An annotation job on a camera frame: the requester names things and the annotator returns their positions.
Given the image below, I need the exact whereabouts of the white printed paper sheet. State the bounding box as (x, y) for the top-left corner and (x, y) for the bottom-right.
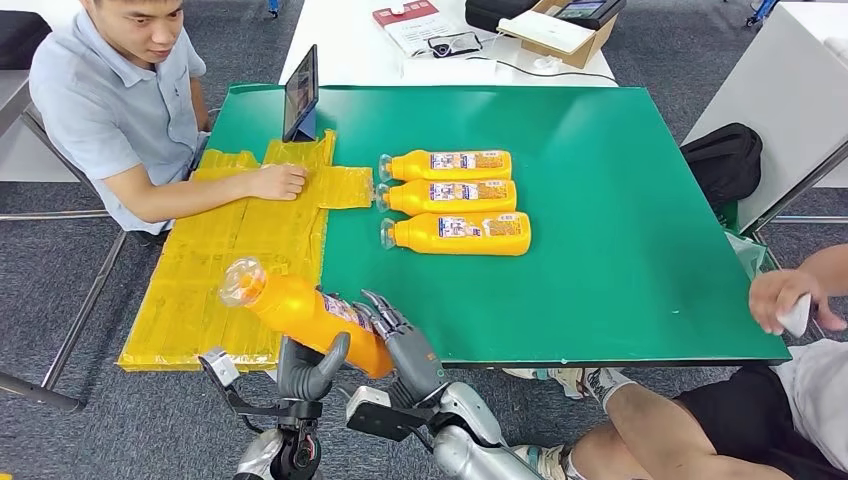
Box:
(384, 11), (480, 59)

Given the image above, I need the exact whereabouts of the red booklet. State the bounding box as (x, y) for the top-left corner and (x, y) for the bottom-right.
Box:
(372, 0), (442, 28)

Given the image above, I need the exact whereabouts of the black backpack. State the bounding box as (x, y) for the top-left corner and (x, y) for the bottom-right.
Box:
(680, 123), (764, 212)

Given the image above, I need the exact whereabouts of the white side table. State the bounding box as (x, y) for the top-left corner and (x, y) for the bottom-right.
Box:
(682, 0), (848, 234)

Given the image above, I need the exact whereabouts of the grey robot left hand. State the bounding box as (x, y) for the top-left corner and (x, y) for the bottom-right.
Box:
(276, 331), (351, 404)

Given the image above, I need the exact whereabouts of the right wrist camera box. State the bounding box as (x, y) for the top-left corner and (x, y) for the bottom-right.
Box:
(344, 385), (432, 444)

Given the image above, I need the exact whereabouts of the white black handheld controller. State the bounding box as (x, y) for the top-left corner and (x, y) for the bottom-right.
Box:
(776, 293), (813, 339)

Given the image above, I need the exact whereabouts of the person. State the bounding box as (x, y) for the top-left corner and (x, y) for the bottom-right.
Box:
(503, 243), (848, 480)
(27, 0), (309, 236)

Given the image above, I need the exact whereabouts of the clear plastic bag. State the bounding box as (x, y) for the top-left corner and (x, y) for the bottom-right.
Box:
(725, 229), (770, 281)

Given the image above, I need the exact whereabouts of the brown cardboard box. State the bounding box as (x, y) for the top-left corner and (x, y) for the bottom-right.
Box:
(519, 0), (621, 70)

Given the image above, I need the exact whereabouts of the dark metal bar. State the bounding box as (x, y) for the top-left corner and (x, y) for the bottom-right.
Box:
(0, 369), (84, 413)

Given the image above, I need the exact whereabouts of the white box lid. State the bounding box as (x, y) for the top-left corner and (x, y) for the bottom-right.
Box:
(496, 9), (598, 56)

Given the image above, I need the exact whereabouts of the orange detergent bottle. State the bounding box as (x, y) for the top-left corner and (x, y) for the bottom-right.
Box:
(218, 256), (395, 380)
(380, 211), (533, 258)
(378, 149), (513, 183)
(375, 179), (518, 217)

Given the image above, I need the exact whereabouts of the black screen device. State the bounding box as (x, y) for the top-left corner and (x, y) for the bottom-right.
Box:
(553, 0), (628, 30)

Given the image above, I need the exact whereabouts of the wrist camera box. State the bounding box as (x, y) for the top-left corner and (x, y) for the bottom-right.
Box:
(344, 385), (432, 444)
(197, 347), (293, 420)

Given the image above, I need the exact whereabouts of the tablet with blue stand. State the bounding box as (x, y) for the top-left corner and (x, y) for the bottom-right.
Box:
(281, 44), (321, 144)

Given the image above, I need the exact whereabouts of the black cable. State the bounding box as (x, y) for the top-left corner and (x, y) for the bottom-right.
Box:
(463, 55), (619, 85)

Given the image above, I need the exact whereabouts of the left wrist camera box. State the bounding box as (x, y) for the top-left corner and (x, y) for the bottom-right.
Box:
(197, 347), (293, 420)

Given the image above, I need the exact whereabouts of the black carrying case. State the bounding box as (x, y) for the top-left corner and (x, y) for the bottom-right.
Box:
(464, 0), (538, 33)

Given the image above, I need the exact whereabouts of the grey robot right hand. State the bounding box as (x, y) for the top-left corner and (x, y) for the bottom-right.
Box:
(351, 290), (446, 407)

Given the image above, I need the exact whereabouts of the yellow taped cardboard mat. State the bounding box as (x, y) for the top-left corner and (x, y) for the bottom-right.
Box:
(115, 129), (376, 374)

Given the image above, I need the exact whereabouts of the black chair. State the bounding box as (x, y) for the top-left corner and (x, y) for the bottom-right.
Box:
(0, 9), (53, 71)

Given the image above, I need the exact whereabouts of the metal chair frame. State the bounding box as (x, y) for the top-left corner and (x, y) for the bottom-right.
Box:
(0, 105), (128, 392)

